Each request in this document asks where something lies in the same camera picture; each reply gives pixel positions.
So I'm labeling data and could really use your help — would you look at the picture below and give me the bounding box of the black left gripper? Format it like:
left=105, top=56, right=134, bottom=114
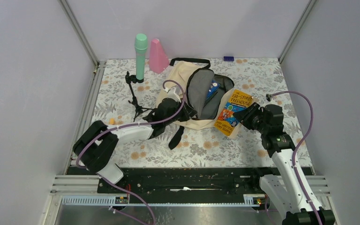
left=164, top=98, right=197, bottom=126

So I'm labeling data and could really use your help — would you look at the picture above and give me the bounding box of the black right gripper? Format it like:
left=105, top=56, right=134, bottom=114
left=232, top=102, right=269, bottom=134

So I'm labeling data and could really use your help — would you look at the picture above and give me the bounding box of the yellow treehouse paperback book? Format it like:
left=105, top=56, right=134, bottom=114
left=214, top=90, right=254, bottom=137

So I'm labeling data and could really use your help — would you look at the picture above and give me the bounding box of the beige canvas backpack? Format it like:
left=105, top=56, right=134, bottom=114
left=156, top=58, right=235, bottom=150

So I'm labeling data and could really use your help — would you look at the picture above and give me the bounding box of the blue comic paperback book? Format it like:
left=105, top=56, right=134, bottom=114
left=206, top=80, right=220, bottom=102

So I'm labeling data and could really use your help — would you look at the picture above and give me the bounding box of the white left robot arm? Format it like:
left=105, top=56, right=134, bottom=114
left=73, top=86, right=185, bottom=193

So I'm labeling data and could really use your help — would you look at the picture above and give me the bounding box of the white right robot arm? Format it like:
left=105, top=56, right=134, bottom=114
left=233, top=103, right=336, bottom=225

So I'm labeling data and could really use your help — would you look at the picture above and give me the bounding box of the pink plastic cone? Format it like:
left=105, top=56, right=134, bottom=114
left=149, top=38, right=169, bottom=74

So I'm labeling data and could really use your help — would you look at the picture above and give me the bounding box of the black mini tripod stand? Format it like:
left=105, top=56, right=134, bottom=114
left=125, top=71, right=153, bottom=122

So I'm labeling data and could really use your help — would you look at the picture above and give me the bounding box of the mint green microphone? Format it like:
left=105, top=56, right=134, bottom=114
left=134, top=33, right=148, bottom=83

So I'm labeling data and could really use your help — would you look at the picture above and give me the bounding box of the small blue block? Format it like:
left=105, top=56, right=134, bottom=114
left=223, top=56, right=234, bottom=62

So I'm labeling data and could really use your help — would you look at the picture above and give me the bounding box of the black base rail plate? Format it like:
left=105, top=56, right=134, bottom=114
left=68, top=167, right=314, bottom=206

